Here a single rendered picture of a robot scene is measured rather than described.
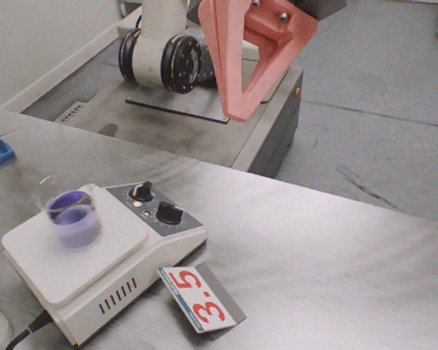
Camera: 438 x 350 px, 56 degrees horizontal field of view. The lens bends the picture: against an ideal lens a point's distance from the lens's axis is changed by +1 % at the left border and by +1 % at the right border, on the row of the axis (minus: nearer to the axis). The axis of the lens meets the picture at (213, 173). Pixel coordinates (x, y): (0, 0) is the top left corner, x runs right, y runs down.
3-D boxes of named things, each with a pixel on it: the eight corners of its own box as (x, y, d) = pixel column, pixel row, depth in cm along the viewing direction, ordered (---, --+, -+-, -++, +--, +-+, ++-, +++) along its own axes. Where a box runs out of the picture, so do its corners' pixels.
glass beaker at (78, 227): (55, 262, 43) (26, 210, 37) (59, 222, 47) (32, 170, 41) (113, 250, 43) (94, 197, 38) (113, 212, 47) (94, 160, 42)
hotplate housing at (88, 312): (149, 192, 61) (139, 152, 55) (211, 241, 54) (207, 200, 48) (5, 292, 50) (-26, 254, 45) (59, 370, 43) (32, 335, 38)
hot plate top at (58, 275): (93, 185, 52) (91, 180, 51) (153, 237, 45) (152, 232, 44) (0, 243, 46) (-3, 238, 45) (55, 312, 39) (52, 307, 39)
